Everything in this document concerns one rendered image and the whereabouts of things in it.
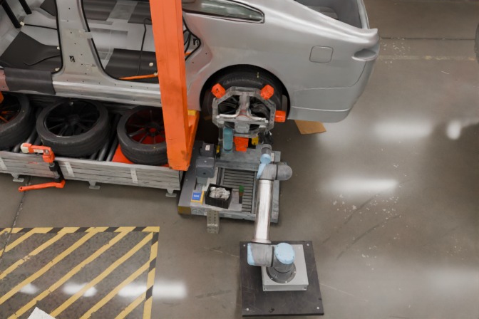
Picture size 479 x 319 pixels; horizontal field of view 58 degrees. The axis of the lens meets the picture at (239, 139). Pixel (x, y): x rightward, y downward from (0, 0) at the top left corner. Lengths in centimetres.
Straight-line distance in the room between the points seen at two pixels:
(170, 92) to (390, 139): 279
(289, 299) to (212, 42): 203
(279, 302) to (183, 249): 101
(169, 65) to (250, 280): 171
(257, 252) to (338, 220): 127
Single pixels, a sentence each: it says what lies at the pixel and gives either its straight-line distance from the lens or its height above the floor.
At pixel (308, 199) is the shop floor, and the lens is 432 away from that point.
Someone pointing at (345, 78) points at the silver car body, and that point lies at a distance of 366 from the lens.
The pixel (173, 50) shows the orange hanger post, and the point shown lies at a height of 176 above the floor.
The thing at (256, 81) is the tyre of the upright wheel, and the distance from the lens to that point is 363.
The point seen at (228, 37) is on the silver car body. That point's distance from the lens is 343.
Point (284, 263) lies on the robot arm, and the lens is 320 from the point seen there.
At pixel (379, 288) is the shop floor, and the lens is 402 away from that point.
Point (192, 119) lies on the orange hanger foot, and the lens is 397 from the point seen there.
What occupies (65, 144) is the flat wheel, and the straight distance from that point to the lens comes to 424.
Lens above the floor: 345
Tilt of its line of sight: 47 degrees down
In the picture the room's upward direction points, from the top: 4 degrees clockwise
